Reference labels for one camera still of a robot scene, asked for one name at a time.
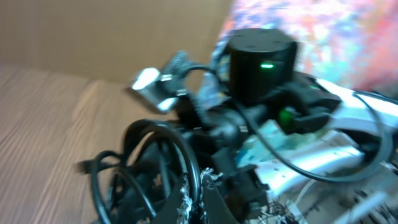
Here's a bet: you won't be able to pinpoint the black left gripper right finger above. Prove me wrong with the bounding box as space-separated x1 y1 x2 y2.
200 169 239 224

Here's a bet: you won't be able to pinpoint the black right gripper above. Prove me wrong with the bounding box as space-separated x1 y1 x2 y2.
183 126 269 221

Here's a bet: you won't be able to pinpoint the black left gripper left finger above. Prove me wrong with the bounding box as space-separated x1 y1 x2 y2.
152 174 190 224

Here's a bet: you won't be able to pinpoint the black usb cables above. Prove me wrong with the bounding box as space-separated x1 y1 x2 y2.
76 119 203 224

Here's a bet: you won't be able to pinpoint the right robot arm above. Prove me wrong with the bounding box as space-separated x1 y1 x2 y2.
175 28 397 223

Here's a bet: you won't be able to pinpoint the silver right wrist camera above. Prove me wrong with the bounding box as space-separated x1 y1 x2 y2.
127 50 193 114

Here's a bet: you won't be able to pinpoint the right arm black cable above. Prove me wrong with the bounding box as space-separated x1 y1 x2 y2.
229 90 394 184

